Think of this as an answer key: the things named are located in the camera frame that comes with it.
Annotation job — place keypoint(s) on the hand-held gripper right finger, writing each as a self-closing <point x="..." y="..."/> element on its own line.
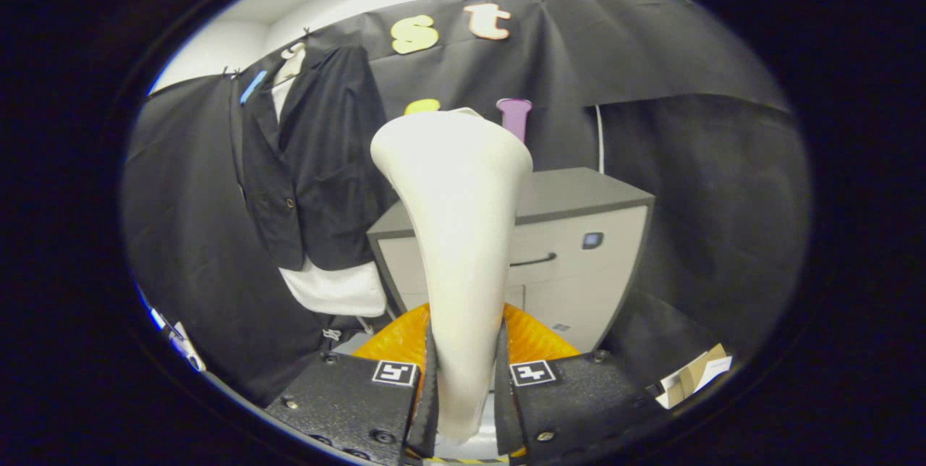
<point x="504" y="415"/>

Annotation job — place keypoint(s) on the white garment steamer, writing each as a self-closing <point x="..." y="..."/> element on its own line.
<point x="456" y="234"/>

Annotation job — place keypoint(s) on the cream plastic garment hanger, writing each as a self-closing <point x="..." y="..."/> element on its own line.
<point x="293" y="64"/>

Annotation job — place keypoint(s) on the black suit jacket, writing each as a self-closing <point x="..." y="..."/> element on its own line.
<point x="333" y="162"/>

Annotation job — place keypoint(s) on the black backdrop cloth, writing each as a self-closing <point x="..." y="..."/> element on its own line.
<point x="687" y="198"/>

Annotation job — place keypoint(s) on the grey cabinet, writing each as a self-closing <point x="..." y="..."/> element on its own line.
<point x="579" y="270"/>

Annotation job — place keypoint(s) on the metal stand legs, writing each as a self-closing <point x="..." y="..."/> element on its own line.
<point x="331" y="334"/>

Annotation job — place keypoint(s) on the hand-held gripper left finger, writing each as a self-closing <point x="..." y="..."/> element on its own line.
<point x="425" y="415"/>

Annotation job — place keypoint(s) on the open cardboard box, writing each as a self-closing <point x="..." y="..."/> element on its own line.
<point x="687" y="379"/>

